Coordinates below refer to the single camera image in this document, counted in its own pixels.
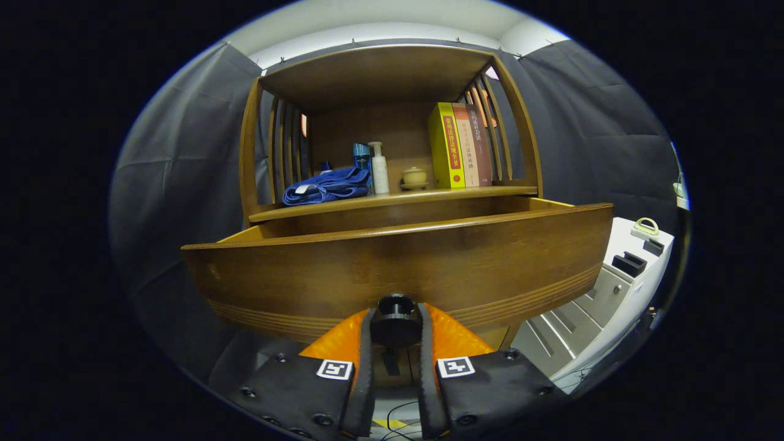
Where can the teal bottle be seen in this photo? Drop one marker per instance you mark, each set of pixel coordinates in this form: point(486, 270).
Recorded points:
point(361, 156)

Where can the wooden countertop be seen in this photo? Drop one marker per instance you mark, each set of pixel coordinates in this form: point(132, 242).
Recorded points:
point(398, 199)

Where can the brown wooden drawer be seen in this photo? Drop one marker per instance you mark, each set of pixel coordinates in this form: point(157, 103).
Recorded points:
point(398, 263)

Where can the black block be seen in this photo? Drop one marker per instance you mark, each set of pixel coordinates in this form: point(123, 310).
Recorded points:
point(628, 264)
point(653, 247)

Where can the beige lidded teacup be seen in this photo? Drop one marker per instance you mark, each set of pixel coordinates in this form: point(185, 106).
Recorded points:
point(415, 177)

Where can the brown book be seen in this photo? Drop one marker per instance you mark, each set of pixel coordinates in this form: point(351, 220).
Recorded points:
point(482, 147)

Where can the white pump bottle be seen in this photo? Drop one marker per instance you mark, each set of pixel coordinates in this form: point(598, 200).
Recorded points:
point(380, 174)

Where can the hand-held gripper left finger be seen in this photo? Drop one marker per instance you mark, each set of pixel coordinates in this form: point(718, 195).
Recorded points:
point(306, 392)

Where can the brown wooden cabinet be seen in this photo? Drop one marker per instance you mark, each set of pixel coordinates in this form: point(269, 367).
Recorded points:
point(380, 79)

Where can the wooden cabinet door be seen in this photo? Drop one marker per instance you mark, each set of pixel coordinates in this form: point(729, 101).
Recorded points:
point(380, 370)

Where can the blue folded towel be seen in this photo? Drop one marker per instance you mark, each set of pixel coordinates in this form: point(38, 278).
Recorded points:
point(327, 187)

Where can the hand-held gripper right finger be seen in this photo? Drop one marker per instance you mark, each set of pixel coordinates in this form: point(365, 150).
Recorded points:
point(490, 392)

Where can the orange and white book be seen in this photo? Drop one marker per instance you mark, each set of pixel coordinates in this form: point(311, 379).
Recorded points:
point(467, 147)

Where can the small white blue bottle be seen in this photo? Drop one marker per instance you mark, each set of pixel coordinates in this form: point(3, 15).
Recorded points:
point(325, 166)

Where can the yellow book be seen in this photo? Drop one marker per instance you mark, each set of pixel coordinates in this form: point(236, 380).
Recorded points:
point(444, 147)

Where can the white drawer unit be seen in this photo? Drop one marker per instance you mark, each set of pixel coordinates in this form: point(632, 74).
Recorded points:
point(612, 294)

